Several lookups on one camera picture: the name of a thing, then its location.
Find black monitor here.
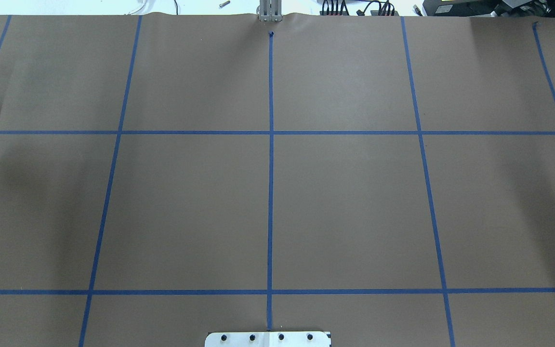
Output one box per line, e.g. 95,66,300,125
422,0,555,18

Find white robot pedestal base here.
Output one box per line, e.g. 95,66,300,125
204,331,332,347

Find black cable connectors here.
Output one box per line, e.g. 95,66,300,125
317,0,399,17

